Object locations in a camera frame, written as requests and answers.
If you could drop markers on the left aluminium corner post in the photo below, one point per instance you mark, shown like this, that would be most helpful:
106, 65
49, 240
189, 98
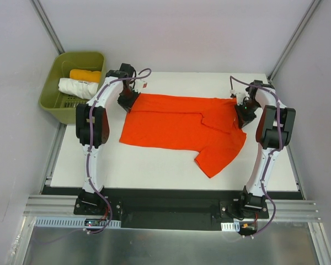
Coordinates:
40, 11

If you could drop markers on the aluminium rail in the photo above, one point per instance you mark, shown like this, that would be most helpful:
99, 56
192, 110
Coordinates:
63, 206

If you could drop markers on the orange t shirt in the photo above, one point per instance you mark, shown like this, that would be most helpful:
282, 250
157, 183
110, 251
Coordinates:
208, 126

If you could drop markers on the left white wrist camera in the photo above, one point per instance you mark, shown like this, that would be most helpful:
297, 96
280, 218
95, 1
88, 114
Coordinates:
139, 85

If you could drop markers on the aluminium corner post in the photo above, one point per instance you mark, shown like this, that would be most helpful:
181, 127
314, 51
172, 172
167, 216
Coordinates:
40, 11
306, 18

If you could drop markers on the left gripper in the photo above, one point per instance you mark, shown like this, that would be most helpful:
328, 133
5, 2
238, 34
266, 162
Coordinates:
127, 100

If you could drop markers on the rolled white t shirt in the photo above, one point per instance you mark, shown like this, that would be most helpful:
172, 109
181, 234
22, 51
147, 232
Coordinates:
80, 89

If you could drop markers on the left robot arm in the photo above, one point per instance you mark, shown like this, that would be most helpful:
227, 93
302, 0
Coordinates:
92, 131

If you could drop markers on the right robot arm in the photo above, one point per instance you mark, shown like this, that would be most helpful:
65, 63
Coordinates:
273, 133

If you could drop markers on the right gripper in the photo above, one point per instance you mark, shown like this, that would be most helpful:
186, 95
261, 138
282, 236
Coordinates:
244, 116

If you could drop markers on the right aluminium corner post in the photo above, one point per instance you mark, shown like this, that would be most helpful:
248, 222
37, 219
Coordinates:
306, 18

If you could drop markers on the green plastic basket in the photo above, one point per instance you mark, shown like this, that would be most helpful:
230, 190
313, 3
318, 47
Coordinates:
62, 106

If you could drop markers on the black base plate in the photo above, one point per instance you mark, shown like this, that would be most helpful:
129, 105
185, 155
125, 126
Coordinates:
202, 210

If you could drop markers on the rolled yellow t shirt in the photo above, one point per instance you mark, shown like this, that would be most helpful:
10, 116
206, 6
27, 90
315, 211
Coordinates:
85, 75

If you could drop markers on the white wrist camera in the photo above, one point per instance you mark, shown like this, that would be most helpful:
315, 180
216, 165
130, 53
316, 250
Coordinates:
238, 96
139, 85

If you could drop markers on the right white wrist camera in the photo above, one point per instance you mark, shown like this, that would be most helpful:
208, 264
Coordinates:
238, 96

